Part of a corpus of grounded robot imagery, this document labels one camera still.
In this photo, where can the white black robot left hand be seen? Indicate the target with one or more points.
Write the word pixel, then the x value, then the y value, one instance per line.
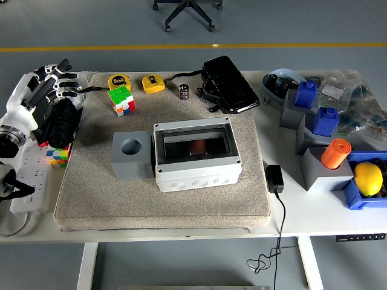
pixel 18 102

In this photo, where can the orange cylinder battery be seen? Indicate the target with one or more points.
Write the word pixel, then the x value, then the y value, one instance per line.
pixel 334 154
pixel 198 147

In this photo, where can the white junction box clear lid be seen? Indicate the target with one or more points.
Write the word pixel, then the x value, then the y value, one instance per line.
pixel 196 181

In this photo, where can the black cloth bundle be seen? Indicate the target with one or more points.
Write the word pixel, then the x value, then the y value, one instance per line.
pixel 60 124

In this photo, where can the colourful puzzle cube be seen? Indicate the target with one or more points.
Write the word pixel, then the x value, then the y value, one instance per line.
pixel 59 157
pixel 121 99

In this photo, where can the clear bags of hardware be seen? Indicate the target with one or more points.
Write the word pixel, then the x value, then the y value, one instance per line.
pixel 86 78

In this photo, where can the white power strip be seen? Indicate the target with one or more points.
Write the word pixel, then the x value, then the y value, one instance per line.
pixel 33 181

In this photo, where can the yellow round tape measure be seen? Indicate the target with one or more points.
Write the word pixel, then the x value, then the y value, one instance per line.
pixel 118 81

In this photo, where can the grey block with round hole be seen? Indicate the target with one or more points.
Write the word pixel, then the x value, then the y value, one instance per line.
pixel 133 169

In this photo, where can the yellow square tape measure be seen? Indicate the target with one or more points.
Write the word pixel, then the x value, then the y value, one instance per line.
pixel 153 84

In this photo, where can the small black capacitor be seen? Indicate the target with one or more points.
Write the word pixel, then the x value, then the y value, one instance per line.
pixel 184 92

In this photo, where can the grey-brown mat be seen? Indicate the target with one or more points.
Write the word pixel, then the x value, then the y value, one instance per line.
pixel 151 208

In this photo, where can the white table leg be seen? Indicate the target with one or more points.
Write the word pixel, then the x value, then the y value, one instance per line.
pixel 86 266
pixel 311 266

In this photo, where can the black office chair base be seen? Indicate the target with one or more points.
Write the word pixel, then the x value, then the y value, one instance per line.
pixel 189 10

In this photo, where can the black zip case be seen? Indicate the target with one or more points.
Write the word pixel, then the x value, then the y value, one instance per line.
pixel 229 84

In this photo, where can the large black capacitor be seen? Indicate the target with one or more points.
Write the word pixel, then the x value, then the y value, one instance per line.
pixel 272 81

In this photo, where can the black power adapter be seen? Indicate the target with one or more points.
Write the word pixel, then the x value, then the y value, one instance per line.
pixel 274 178

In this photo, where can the light blue bowl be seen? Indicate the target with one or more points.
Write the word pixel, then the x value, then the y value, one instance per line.
pixel 287 72

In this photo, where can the grey block holder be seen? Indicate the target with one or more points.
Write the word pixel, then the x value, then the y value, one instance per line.
pixel 290 116
pixel 320 178
pixel 305 139

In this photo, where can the blue plastic block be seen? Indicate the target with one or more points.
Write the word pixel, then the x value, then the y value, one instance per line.
pixel 306 95
pixel 325 121

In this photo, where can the clear bags of parts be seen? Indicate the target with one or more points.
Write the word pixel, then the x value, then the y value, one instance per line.
pixel 362 105

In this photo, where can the blue storage bin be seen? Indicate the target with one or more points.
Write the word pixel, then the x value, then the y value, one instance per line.
pixel 356 199

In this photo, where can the yellow lemon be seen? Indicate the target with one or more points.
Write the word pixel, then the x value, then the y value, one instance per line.
pixel 367 179

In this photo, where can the black table control panel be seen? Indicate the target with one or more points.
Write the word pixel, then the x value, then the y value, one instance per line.
pixel 359 237

